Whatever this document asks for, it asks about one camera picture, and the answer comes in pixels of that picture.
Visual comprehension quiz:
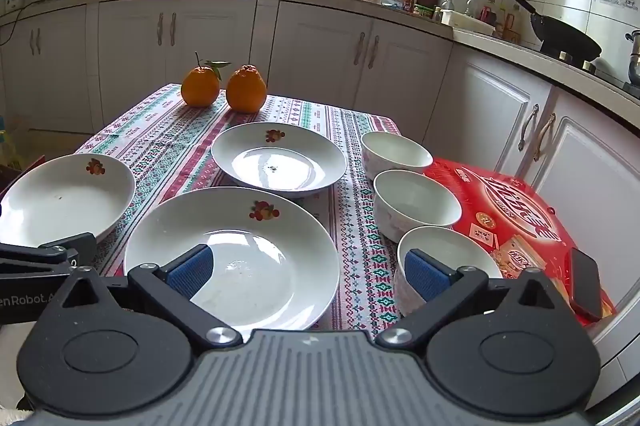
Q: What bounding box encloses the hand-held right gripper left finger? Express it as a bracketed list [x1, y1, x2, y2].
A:
[64, 244, 242, 353]

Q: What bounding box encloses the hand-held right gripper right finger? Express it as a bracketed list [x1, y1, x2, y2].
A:
[376, 249, 568, 354]

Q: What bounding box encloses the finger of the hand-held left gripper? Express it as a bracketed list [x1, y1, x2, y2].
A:
[0, 233, 97, 275]

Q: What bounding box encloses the white pink floral bowl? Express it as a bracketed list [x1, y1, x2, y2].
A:
[394, 226, 503, 317]
[373, 169, 462, 243]
[361, 132, 434, 181]

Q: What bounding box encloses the white floral plate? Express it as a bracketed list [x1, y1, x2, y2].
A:
[124, 187, 341, 338]
[211, 122, 347, 199]
[0, 153, 137, 249]

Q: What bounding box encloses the patterned tablecloth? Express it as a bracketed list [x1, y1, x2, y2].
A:
[75, 83, 426, 342]

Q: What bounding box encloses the red gift box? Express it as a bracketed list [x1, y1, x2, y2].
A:
[425, 157, 616, 327]

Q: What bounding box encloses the black smartphone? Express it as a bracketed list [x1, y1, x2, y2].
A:
[565, 247, 604, 322]

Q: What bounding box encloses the orange with green leaves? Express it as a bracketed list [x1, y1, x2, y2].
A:
[181, 52, 232, 109]

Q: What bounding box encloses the orange fruit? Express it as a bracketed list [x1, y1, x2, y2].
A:
[226, 64, 268, 113]

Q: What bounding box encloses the white plastic tray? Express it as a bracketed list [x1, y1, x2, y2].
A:
[441, 9, 497, 35]

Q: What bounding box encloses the yellow oil bottle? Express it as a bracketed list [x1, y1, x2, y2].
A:
[500, 3, 521, 41]

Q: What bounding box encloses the black wok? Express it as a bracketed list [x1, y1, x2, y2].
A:
[498, 0, 603, 62]

